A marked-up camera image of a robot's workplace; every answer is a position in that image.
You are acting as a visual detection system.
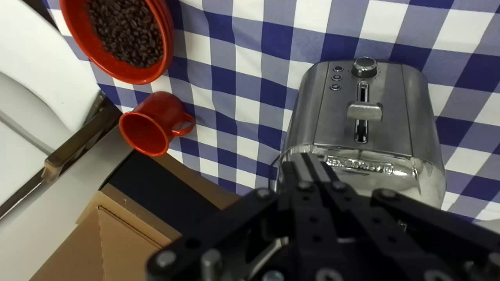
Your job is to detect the cardboard box with black band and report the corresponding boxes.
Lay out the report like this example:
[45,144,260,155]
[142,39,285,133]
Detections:
[29,150,242,281]

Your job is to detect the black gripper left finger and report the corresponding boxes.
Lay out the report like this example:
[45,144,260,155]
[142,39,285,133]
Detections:
[145,153,340,281]

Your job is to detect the dark coffee beans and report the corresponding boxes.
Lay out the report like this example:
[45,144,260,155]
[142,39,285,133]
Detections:
[84,0,165,70]

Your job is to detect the red plastic mug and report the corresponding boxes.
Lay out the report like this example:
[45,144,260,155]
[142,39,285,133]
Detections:
[117,91,196,159]

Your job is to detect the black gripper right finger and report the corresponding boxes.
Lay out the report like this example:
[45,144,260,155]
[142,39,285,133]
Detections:
[304,155,500,281]

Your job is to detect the stainless steel two-slot toaster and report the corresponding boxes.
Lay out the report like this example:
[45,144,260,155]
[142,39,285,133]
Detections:
[273,56,448,212]

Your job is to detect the wooden chair with white seat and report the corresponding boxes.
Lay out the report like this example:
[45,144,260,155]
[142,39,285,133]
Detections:
[0,0,124,220]

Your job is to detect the blue white checkered tablecloth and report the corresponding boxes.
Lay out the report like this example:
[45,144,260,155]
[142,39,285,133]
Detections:
[40,0,500,225]

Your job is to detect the silver toaster dial knob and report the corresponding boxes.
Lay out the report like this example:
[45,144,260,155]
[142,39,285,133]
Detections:
[351,56,379,80]

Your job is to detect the red plastic bowl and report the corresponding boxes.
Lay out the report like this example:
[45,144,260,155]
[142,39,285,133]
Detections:
[57,0,176,88]

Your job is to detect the silver toaster lever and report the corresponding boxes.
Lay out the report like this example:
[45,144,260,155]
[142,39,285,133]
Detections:
[346,102,384,123]

